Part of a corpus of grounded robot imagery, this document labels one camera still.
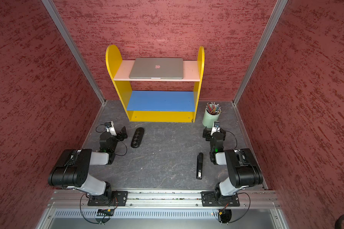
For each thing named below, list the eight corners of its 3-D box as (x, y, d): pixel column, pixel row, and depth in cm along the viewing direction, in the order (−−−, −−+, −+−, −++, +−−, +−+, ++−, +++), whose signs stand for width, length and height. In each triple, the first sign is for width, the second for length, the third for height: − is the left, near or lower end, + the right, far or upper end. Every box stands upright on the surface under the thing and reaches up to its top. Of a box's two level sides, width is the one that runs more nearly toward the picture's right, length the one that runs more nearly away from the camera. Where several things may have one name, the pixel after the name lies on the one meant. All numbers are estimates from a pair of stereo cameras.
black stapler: (196, 179, 83) (197, 176, 79) (197, 155, 92) (198, 151, 89) (201, 180, 83) (202, 177, 79) (202, 155, 92) (203, 152, 88)
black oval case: (130, 147, 95) (129, 145, 92) (138, 129, 104) (137, 126, 102) (138, 148, 94) (137, 146, 92) (145, 130, 104) (144, 128, 101)
